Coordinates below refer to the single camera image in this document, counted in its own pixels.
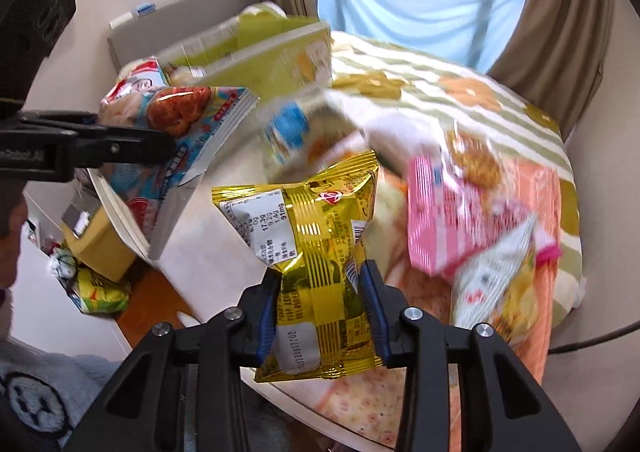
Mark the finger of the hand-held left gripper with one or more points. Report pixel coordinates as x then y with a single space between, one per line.
125 149

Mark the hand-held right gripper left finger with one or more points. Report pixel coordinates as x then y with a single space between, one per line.
265 322

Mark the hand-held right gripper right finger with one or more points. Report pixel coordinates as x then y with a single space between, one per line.
372 312

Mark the red white snack packet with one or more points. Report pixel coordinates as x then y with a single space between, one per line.
135 81

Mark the blue orange snack bag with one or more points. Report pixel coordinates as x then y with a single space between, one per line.
200 111

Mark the white green cardboard box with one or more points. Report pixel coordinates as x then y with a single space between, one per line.
225 242

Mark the gold foil snack packet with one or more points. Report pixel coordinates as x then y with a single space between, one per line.
320 232

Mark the large pink snack packet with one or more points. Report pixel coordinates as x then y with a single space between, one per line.
445 222

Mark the white yellow snack packet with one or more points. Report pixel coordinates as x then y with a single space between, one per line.
490 282

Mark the blue label snack packet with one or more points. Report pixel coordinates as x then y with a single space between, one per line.
305 131

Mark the cookie print snack packet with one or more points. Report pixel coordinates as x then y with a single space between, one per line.
475 156

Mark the cream orange floral towel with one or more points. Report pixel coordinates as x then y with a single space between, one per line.
430 302

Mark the yellow cardboard box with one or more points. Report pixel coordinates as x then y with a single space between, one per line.
100 242

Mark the small blue white object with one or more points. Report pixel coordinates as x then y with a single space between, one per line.
144 9

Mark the green yellow snack bag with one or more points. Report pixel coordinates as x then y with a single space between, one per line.
100 292

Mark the grey fleece clothing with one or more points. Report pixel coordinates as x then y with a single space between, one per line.
50 382

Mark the floral striped blanket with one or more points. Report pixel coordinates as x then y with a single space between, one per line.
425 71

